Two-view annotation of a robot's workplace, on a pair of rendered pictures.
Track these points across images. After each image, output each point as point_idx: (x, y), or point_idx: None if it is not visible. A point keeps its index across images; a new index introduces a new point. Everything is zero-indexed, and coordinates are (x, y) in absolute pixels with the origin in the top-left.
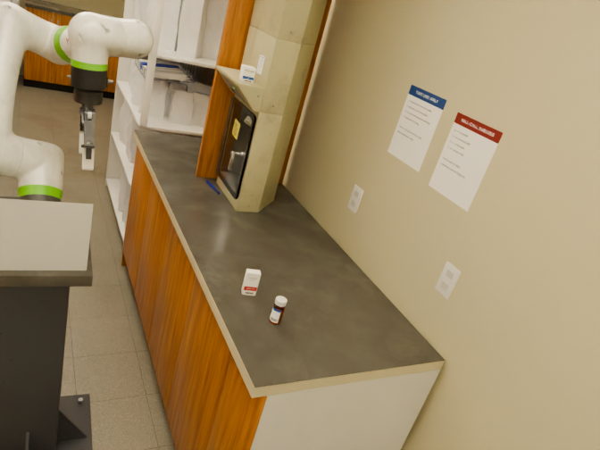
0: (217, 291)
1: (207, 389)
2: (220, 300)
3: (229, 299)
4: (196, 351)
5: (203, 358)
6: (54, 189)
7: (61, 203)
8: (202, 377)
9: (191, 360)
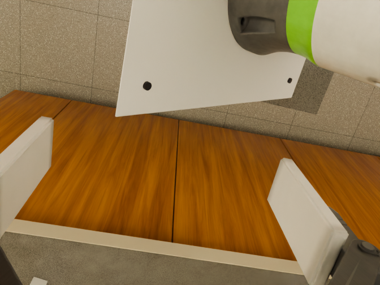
0: (46, 247)
1: (55, 159)
2: (20, 242)
3: (22, 255)
4: (111, 173)
5: (83, 174)
6: (303, 34)
7: (130, 17)
8: (79, 162)
9: (126, 163)
